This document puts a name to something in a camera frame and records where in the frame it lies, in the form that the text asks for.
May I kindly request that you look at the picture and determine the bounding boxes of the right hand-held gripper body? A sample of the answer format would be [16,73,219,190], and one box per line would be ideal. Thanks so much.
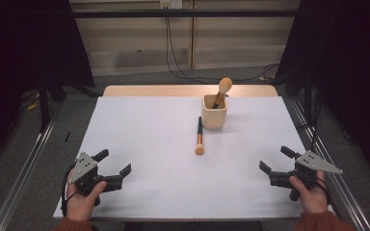
[268,149,344,202]

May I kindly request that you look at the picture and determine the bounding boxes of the beige square brush cup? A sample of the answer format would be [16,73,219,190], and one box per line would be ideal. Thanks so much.
[200,93,228,131]

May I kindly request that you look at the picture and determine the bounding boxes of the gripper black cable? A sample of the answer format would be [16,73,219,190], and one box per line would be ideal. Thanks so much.
[316,176,332,206]
[60,163,80,218]

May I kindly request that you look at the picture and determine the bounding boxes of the person's left hand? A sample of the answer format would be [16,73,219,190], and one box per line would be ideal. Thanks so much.
[65,171,108,222]

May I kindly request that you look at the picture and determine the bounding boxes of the large round makeup brush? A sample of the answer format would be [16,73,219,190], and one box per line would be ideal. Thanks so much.
[212,77,233,110]

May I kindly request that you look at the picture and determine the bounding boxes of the white table cover sheet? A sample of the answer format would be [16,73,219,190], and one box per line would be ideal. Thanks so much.
[52,95,336,222]

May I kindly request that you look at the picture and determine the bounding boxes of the white wall socket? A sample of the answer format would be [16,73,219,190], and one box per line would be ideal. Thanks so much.
[159,0,183,10]

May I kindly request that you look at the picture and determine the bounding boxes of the black floor cables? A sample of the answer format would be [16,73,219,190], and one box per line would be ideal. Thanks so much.
[296,92,323,155]

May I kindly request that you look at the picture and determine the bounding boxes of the yellow floor tape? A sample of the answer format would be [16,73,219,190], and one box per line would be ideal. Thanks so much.
[26,92,41,112]

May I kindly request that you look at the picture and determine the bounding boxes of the black metal stand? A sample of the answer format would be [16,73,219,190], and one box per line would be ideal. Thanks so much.
[38,74,99,133]

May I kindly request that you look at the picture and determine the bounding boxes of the aluminium floor rail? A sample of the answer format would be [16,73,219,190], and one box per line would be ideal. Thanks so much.
[0,105,64,231]
[288,97,370,231]

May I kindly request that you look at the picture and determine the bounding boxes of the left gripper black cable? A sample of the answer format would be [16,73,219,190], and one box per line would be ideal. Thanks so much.
[60,163,80,218]

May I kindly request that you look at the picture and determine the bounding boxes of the black curtain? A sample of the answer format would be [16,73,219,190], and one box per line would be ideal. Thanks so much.
[0,0,96,176]
[274,0,370,184]

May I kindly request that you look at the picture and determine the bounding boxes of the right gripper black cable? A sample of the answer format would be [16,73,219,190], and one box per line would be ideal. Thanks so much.
[316,176,332,206]

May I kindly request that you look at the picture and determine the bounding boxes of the black horizontal frame bar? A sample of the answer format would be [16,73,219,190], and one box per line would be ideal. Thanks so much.
[71,9,298,18]

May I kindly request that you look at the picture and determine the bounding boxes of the black wall cable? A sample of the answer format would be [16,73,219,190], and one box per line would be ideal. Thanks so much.
[164,8,280,83]
[167,17,280,83]

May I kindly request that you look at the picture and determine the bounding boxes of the person's right hand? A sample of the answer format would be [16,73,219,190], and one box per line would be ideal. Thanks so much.
[289,171,330,215]

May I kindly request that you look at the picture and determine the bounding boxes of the light wooden table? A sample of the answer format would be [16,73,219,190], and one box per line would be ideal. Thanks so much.
[102,84,279,98]

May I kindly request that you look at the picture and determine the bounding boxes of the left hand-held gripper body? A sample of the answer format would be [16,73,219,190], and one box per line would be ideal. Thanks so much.
[66,151,123,207]

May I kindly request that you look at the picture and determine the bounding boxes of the small slim makeup brush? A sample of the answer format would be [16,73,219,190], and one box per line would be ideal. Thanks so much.
[195,115,205,157]

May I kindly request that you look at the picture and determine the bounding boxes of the beige vertical wall conduit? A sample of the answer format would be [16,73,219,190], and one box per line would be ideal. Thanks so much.
[187,0,197,70]

